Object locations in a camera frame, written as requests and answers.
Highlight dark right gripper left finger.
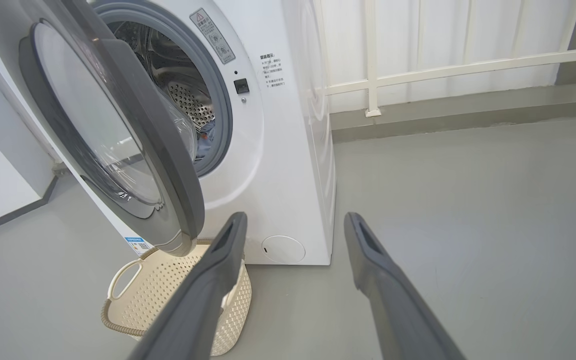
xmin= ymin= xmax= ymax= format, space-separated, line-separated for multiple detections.
xmin=128 ymin=211 xmax=248 ymax=360

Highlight round dark-glass washer door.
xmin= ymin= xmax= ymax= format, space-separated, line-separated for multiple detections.
xmin=0 ymin=0 xmax=206 ymax=257

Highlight grey warning sticker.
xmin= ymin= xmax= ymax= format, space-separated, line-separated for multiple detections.
xmin=189 ymin=7 xmax=236 ymax=65

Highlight white front-load washing machine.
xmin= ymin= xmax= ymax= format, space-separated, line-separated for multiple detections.
xmin=0 ymin=0 xmax=338 ymax=266

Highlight round white filter cover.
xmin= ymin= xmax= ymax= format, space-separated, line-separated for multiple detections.
xmin=261 ymin=235 xmax=306 ymax=263

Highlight blue cartoon print trousers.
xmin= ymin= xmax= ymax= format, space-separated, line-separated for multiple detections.
xmin=195 ymin=120 xmax=217 ymax=163

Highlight white metal railing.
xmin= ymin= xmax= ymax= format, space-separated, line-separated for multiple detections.
xmin=318 ymin=0 xmax=576 ymax=118

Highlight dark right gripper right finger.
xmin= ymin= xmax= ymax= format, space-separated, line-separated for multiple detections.
xmin=344 ymin=212 xmax=466 ymax=360

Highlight cream perforated laundry basket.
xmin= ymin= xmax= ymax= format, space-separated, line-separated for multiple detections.
xmin=100 ymin=243 xmax=253 ymax=357

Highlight blue white energy label sticker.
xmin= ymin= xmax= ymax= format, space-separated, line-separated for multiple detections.
xmin=124 ymin=236 xmax=151 ymax=256

